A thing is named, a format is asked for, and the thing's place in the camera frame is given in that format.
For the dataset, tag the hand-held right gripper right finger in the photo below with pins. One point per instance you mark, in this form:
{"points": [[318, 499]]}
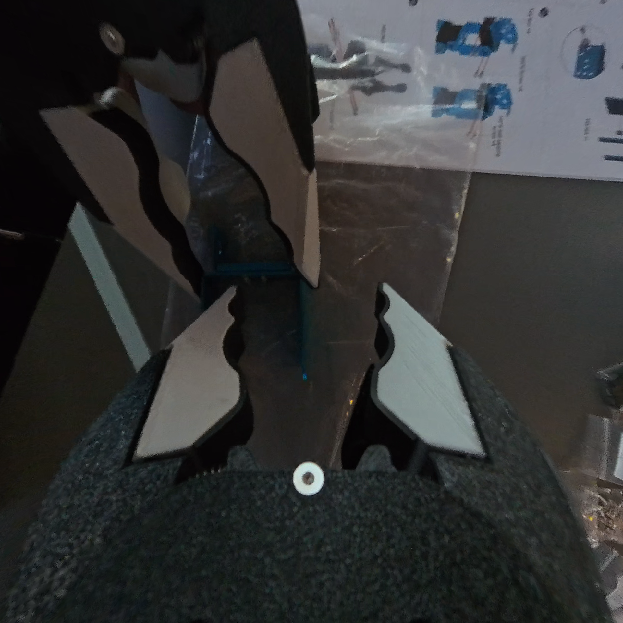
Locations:
{"points": [[428, 394]]}

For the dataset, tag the clear plastic bag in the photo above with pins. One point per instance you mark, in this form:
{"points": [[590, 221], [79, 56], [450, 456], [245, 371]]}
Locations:
{"points": [[389, 219]]}

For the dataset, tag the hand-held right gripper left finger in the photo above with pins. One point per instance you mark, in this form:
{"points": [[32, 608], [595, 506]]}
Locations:
{"points": [[194, 399]]}

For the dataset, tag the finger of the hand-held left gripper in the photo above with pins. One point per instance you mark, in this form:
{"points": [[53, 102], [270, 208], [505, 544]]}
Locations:
{"points": [[107, 170], [263, 126]]}

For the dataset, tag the white assembly instruction booklet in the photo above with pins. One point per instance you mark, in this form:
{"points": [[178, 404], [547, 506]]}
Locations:
{"points": [[535, 146]]}

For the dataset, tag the pile of small screw bags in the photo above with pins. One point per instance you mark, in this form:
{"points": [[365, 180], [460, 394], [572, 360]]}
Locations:
{"points": [[606, 448]]}

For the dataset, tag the blue metal bracket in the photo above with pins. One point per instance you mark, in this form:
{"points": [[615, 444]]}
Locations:
{"points": [[253, 268]]}

